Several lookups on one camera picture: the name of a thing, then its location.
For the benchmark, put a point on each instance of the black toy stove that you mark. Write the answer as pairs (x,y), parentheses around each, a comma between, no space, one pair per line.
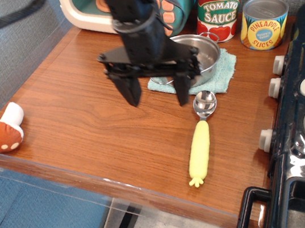
(285,199)

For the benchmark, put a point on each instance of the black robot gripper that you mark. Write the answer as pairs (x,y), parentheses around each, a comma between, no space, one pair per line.
(148,52)

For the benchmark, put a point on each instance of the pineapple slices can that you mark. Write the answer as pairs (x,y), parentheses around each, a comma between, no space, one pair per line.
(263,23)

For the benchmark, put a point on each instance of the brown plush mushroom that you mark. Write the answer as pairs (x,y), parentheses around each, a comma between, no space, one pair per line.
(11,134)

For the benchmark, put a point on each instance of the light blue folded cloth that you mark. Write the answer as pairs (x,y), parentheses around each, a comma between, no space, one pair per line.
(219,83)

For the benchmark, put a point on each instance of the spoon with yellow handle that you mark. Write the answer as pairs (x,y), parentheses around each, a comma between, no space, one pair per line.
(204,104)

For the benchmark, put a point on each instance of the stainless steel pot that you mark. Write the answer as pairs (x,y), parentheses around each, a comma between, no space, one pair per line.
(208,56)

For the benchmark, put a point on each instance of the toy microwave oven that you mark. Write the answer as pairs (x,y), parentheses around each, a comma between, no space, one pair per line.
(94,15)

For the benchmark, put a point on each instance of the tomato sauce can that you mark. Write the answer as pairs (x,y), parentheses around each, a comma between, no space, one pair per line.
(217,19)

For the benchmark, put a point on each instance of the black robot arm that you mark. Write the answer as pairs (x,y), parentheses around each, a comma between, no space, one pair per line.
(132,10)

